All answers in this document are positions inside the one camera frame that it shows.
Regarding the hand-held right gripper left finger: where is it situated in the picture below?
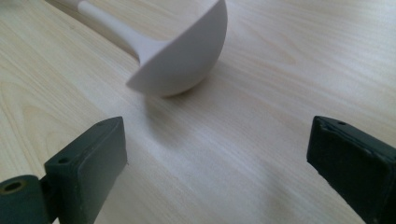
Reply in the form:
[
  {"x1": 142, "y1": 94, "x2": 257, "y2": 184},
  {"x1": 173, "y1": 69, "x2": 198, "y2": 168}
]
[{"x1": 43, "y1": 116, "x2": 128, "y2": 224}]

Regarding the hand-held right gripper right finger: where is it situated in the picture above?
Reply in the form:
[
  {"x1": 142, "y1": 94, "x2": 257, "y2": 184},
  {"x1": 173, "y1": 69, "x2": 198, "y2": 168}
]
[{"x1": 305, "y1": 115, "x2": 396, "y2": 224}]

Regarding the white plastic ladle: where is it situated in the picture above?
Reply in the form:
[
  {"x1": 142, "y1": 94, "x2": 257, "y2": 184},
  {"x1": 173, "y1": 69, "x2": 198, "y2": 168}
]
[{"x1": 59, "y1": 0, "x2": 229, "y2": 98}]

